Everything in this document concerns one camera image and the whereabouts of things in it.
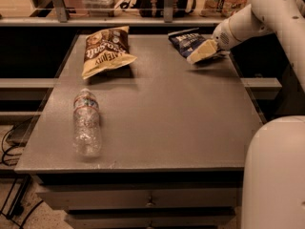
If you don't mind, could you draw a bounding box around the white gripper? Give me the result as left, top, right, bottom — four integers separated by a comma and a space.
187, 19, 241, 64

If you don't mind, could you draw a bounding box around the blue chip bag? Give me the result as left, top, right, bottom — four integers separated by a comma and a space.
167, 28, 231, 63

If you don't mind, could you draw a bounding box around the clear plastic water bottle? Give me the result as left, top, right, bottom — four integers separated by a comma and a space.
73, 89, 101, 157

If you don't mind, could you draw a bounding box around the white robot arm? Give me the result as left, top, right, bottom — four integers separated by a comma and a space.
187, 0, 305, 229

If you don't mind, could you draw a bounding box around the black bag on shelf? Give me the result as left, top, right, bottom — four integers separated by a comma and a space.
132, 0, 196, 17

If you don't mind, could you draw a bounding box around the yellow brown chip bag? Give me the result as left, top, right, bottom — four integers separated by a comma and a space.
82, 26, 136, 79

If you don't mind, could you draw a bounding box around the grey drawer cabinet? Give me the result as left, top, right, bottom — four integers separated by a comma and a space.
16, 35, 261, 229

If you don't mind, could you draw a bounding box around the upper drawer knob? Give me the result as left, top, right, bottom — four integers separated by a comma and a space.
146, 199, 155, 208

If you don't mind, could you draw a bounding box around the metal shelf rail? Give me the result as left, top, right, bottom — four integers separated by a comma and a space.
0, 0, 228, 28

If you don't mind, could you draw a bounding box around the black cables left floor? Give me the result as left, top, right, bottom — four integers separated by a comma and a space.
0, 117, 44, 229

